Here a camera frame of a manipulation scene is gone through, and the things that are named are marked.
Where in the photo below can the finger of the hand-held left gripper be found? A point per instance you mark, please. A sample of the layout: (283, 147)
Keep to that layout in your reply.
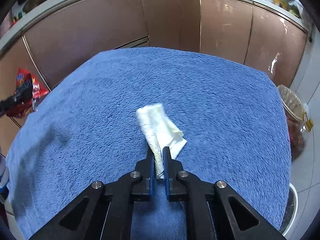
(17, 98)

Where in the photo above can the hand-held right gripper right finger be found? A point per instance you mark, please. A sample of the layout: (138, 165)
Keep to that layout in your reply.
(167, 177)

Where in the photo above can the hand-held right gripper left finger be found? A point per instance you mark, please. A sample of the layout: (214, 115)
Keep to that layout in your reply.
(151, 180)

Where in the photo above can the red snack packet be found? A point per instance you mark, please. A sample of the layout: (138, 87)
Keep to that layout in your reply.
(38, 90)

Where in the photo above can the white tissue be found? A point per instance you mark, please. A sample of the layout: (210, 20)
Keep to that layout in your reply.
(160, 127)

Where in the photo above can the beige bin with plastic bag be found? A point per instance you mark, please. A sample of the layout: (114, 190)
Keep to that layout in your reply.
(290, 97)

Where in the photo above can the blue fluffy towel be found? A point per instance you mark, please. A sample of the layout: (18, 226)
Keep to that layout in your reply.
(100, 130)

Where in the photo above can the blue and white cloth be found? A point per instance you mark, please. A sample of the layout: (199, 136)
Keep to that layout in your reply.
(3, 172)

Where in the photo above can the brown kitchen cabinet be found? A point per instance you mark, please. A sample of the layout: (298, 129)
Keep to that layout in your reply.
(100, 30)

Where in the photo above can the metal basin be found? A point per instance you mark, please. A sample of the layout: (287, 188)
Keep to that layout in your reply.
(292, 205)

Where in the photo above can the cooking oil bottle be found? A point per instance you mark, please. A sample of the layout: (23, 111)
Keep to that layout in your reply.
(296, 140)

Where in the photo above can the yellow packaged food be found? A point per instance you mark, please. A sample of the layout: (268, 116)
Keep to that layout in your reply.
(282, 3)

